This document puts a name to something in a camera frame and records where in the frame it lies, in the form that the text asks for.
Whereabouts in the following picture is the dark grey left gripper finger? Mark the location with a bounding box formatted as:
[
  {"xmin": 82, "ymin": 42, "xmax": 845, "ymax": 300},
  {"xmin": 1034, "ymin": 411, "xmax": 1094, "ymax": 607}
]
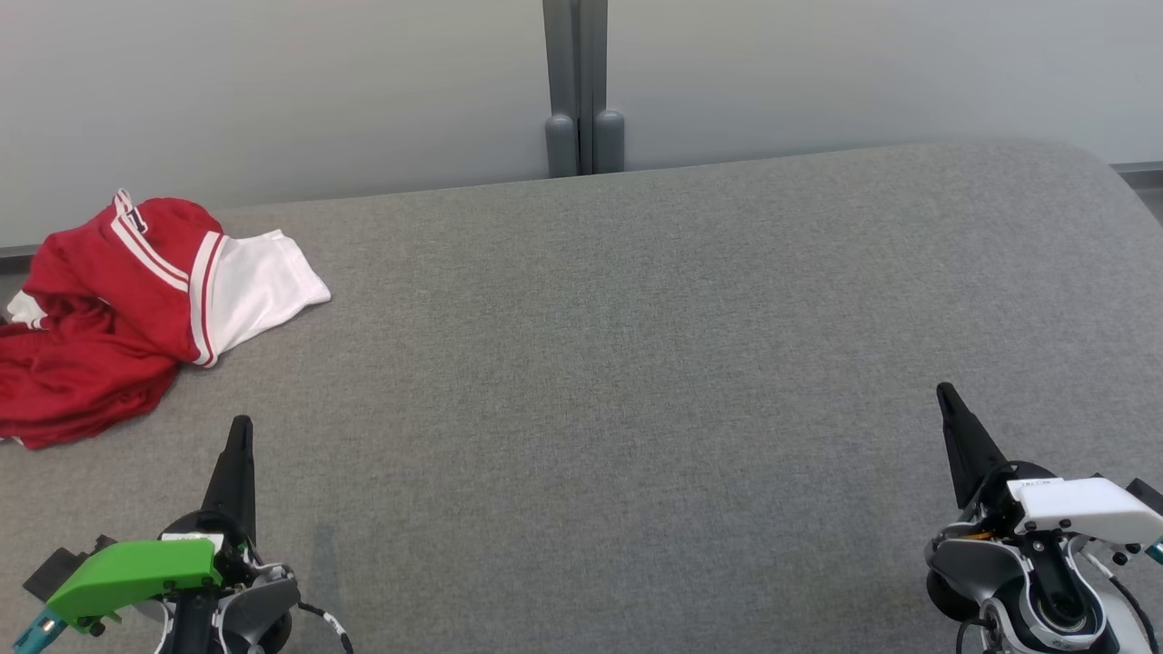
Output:
[{"xmin": 200, "ymin": 415, "xmax": 258, "ymax": 546}]

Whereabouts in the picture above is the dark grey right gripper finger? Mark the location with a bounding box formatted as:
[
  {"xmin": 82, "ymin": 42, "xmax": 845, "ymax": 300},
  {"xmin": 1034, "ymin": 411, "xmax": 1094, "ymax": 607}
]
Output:
[{"xmin": 936, "ymin": 381, "xmax": 1011, "ymax": 511}]

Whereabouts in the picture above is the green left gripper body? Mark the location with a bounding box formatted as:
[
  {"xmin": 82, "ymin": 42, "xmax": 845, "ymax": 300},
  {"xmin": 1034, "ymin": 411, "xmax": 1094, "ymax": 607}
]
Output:
[{"xmin": 44, "ymin": 509, "xmax": 264, "ymax": 654}]

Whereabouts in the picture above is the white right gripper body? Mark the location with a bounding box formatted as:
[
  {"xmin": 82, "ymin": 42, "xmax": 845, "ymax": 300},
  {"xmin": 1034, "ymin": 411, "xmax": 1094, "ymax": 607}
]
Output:
[{"xmin": 963, "ymin": 461, "xmax": 1163, "ymax": 543}]

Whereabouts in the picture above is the red and white garment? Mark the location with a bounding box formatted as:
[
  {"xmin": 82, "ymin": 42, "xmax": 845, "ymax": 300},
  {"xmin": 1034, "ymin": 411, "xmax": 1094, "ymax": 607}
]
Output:
[{"xmin": 0, "ymin": 189, "xmax": 333, "ymax": 451}]

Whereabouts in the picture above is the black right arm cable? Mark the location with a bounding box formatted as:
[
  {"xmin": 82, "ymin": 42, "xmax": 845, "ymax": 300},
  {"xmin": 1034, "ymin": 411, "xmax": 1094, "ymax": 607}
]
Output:
[{"xmin": 1083, "ymin": 548, "xmax": 1160, "ymax": 654}]

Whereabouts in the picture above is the teal left cable connector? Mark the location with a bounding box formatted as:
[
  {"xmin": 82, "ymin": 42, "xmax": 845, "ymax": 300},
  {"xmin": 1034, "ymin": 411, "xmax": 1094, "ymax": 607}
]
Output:
[{"xmin": 11, "ymin": 610, "xmax": 66, "ymax": 654}]

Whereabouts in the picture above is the black white left arm cable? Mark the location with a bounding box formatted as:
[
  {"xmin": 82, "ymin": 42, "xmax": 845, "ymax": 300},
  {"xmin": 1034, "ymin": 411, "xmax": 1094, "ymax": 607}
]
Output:
[{"xmin": 295, "ymin": 599, "xmax": 355, "ymax": 654}]

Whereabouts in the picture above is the grey partition frame post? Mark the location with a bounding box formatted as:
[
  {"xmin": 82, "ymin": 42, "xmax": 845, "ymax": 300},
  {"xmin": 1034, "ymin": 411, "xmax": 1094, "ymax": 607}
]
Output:
[
  {"xmin": 542, "ymin": 0, "xmax": 581, "ymax": 179},
  {"xmin": 581, "ymin": 0, "xmax": 626, "ymax": 175}
]

